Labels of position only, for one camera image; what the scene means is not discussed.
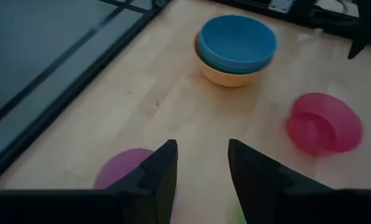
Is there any silver metal bracket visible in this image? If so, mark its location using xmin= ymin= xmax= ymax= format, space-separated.
xmin=268 ymin=0 xmax=295 ymax=14

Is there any cream plastic bowl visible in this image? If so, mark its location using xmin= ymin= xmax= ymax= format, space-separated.
xmin=195 ymin=34 xmax=265 ymax=88

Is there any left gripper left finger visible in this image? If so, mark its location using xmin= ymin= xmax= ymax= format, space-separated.
xmin=0 ymin=139 xmax=179 ymax=224

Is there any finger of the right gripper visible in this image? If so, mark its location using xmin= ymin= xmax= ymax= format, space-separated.
xmin=346 ymin=37 xmax=369 ymax=60

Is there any pink plastic bowl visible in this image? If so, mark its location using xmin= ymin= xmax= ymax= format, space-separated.
xmin=285 ymin=92 xmax=364 ymax=156

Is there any purple plastic bowl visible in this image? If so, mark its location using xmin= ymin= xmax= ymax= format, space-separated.
xmin=93 ymin=148 xmax=155 ymax=190

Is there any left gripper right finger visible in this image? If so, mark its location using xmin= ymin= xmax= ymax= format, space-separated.
xmin=227 ymin=138 xmax=371 ymax=224

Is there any blue plastic bowl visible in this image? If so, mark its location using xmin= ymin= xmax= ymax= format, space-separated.
xmin=197 ymin=14 xmax=278 ymax=75

